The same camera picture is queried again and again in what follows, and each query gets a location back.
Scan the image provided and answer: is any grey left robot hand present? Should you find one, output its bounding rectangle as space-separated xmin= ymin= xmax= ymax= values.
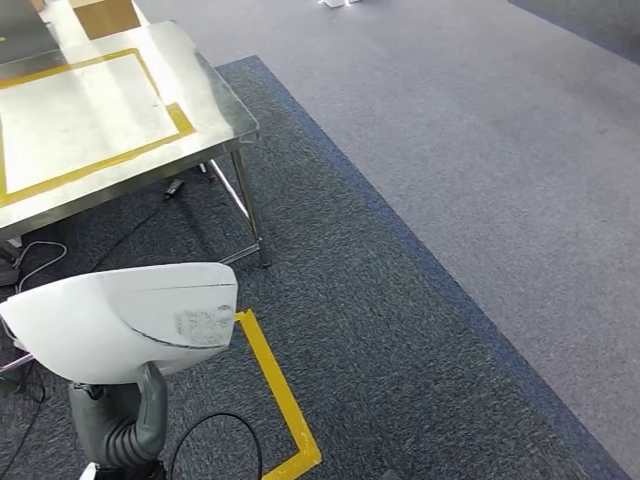
xmin=69 ymin=361 xmax=169 ymax=472

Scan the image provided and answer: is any white plastic car part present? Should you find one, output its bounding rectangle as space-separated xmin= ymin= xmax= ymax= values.
xmin=0 ymin=262 xmax=239 ymax=386

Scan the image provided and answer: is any steel workbench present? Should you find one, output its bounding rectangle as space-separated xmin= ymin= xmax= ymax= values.
xmin=0 ymin=19 xmax=273 ymax=270

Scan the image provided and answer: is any white table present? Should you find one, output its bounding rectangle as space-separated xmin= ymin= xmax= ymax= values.
xmin=39 ymin=0 xmax=151 ymax=49

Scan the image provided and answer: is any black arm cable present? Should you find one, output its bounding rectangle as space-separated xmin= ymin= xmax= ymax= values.
xmin=168 ymin=412 xmax=263 ymax=480

